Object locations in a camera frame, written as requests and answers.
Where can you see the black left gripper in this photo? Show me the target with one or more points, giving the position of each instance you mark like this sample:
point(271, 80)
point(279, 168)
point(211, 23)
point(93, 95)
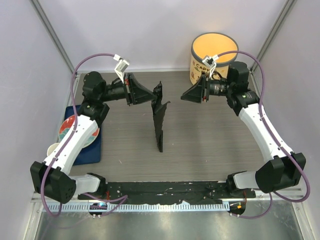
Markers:
point(135, 92)

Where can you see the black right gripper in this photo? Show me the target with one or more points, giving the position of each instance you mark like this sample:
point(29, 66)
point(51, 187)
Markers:
point(199, 91)

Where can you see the black trash bag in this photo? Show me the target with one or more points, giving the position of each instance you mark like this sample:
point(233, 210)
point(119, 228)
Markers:
point(158, 114)

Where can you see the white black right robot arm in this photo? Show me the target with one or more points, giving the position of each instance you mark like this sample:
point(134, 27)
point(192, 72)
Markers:
point(280, 161)

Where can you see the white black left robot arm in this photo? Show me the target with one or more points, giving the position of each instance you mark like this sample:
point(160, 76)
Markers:
point(51, 177)

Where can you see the yellow capybara trash bin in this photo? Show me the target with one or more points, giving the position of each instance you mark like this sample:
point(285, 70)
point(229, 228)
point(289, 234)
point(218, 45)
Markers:
point(212, 50)

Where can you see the blue tray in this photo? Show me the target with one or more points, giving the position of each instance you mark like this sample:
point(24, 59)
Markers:
point(90, 154)

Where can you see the red and teal plate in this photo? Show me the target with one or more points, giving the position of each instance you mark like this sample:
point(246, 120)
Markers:
point(67, 124)

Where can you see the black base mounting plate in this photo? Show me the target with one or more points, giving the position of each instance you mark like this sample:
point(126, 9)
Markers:
point(172, 192)

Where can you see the white paper cup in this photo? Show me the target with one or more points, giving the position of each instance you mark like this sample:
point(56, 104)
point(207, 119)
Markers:
point(52, 149)

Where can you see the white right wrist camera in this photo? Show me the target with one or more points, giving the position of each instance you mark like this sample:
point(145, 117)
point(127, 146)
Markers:
point(211, 63)

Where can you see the right aluminium corner post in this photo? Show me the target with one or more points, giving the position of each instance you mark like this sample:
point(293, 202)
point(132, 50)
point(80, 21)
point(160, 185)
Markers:
point(281, 18)

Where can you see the aluminium corner post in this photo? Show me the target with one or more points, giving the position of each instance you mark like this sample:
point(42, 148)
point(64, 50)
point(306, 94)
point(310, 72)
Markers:
point(52, 33)
point(281, 18)

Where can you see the left aluminium corner post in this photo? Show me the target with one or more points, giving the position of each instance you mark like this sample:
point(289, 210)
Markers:
point(52, 33)

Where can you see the perforated cable duct strip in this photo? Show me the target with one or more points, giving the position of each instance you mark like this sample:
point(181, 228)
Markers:
point(95, 207)

